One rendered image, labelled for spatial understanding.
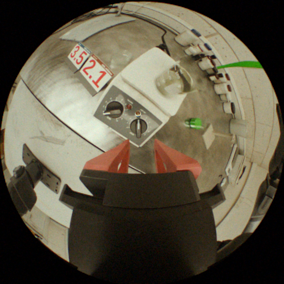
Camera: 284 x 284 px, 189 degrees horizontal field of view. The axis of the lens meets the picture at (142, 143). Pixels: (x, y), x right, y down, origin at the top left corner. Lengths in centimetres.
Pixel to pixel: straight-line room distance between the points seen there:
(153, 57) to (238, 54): 53
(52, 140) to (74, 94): 13
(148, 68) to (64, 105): 20
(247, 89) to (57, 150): 90
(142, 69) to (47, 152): 29
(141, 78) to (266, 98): 74
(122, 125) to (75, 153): 14
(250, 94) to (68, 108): 86
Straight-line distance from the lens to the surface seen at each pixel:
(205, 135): 41
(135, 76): 16
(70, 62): 32
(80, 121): 24
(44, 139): 30
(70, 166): 27
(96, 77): 24
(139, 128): 17
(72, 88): 26
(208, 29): 62
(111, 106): 18
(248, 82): 71
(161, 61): 21
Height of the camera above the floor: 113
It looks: 67 degrees down
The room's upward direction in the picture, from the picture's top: 120 degrees clockwise
